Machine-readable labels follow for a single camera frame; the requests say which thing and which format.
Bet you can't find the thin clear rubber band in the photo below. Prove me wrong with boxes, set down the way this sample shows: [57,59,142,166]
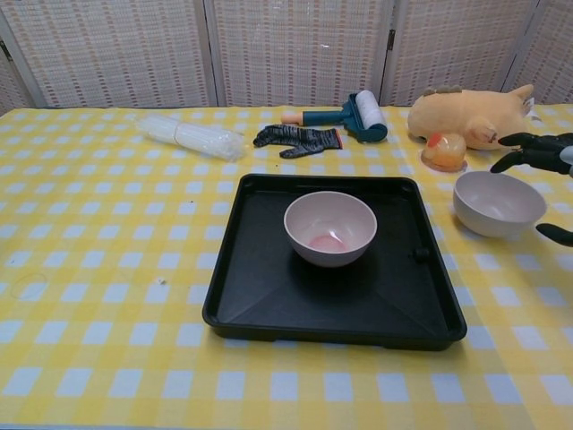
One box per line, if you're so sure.
[9,271,49,304]

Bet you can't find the yellow plush toy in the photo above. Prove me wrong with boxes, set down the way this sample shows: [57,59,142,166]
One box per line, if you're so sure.
[407,83,543,151]

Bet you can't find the black grey knit glove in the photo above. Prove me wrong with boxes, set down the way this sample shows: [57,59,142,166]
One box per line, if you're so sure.
[252,125,344,159]

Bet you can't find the pale bowl with pink stain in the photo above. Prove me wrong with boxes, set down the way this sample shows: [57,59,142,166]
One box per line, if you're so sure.
[283,190,379,269]

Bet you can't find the white woven folding screen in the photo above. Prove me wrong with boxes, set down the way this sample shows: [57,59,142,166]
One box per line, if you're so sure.
[0,0,573,108]

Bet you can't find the yellow white checked tablecloth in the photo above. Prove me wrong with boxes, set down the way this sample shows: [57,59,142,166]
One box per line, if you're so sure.
[0,105,573,426]

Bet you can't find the bundle of clear straws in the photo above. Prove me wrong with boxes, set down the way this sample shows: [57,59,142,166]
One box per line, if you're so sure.
[135,114,247,162]

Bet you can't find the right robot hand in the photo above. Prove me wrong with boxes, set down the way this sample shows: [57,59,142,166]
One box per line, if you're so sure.
[489,132,573,247]

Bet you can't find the teal lint roller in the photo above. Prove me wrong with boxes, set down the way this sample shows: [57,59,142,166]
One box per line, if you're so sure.
[280,89,389,144]

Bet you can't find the black square plastic tray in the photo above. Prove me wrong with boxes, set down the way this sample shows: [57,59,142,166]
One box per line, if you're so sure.
[201,173,468,352]

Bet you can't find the pale plain bowl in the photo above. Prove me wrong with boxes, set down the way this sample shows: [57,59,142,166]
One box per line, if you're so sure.
[452,170,548,238]

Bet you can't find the orange fruit jelly cup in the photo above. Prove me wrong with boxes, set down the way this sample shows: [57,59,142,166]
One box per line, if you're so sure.
[420,133,468,173]

